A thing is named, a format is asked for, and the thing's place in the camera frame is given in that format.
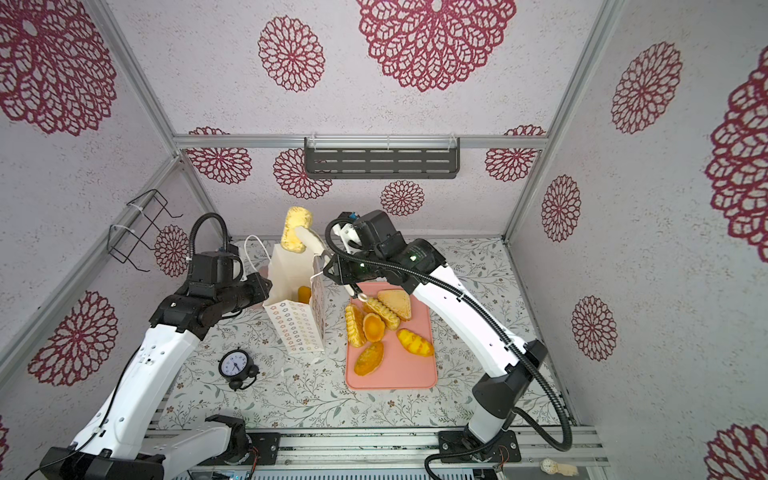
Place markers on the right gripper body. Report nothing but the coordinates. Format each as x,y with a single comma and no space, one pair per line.
355,269

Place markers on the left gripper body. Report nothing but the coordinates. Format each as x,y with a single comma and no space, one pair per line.
252,291

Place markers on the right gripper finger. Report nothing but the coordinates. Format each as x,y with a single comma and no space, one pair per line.
349,237
311,241

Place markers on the pale rectangular bread roll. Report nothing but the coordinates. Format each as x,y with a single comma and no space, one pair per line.
296,217

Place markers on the white printed paper bag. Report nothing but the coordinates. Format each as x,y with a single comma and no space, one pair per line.
300,327

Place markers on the triangular toast slice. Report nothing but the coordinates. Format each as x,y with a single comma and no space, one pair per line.
398,301

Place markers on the golden oval bread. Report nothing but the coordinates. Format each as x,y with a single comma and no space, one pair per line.
369,360

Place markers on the long orange baguette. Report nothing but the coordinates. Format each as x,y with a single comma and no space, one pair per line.
304,294

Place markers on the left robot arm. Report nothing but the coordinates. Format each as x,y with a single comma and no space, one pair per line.
113,445

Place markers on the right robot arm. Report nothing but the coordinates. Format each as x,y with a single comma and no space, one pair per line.
510,363

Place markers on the ridged yellow corn bread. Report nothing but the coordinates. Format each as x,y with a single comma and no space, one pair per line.
354,326

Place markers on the braided yellow bread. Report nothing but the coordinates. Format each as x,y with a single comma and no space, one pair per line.
389,317

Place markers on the round egg tart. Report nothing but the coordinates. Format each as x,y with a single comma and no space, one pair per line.
374,328

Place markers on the black alarm clock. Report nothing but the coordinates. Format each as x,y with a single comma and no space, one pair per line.
238,369

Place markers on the yellow orange swirl bun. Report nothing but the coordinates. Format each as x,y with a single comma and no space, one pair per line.
414,343

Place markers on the pink plastic tray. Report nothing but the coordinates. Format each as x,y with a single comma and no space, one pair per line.
399,370

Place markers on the small cream figurine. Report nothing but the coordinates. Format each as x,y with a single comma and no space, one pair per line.
551,467

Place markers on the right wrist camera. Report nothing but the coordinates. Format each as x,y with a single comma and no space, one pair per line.
378,235

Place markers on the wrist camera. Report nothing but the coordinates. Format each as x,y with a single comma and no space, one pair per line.
211,272
378,235

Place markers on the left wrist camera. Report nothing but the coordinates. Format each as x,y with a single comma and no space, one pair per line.
211,272

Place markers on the dark grey wall shelf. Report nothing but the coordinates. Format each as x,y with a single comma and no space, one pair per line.
386,160

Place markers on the black wire wall rack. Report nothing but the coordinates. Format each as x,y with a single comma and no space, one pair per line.
126,237

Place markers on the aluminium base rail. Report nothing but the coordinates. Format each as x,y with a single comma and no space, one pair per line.
400,453

